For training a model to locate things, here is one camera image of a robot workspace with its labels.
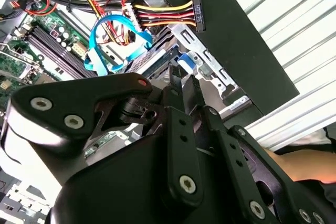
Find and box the hard disk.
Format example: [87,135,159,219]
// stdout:
[125,45,197,80]

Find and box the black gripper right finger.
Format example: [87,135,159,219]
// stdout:
[183,74,336,224]

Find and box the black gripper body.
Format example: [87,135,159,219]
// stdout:
[51,132,245,224]

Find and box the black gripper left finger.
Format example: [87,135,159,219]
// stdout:
[5,65,205,208]

